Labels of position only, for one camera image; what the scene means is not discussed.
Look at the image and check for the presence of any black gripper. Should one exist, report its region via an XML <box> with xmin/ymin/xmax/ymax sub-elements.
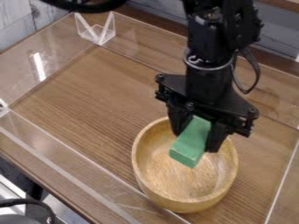
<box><xmin>154</xmin><ymin>68</ymin><xmax>258</xmax><ymax>153</ymax></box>

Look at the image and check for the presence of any green rectangular block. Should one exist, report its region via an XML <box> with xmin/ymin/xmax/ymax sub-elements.
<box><xmin>169</xmin><ymin>116</ymin><xmax>210</xmax><ymax>168</ymax></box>

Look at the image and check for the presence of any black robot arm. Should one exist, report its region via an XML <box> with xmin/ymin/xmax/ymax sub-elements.
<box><xmin>154</xmin><ymin>0</ymin><xmax>262</xmax><ymax>152</ymax></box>

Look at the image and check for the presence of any brown wooden bowl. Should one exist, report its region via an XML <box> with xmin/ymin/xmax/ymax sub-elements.
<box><xmin>130</xmin><ymin>117</ymin><xmax>238</xmax><ymax>214</ymax></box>

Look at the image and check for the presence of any clear acrylic tray wall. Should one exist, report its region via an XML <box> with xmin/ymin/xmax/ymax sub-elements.
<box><xmin>0</xmin><ymin>105</ymin><xmax>190</xmax><ymax>224</ymax></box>

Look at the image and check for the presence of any clear acrylic corner bracket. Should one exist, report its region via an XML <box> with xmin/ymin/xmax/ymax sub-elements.
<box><xmin>74</xmin><ymin>12</ymin><xmax>115</xmax><ymax>46</ymax></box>

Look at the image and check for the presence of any black cable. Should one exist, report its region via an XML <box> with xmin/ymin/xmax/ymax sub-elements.
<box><xmin>0</xmin><ymin>198</ymin><xmax>55</xmax><ymax>224</ymax></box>

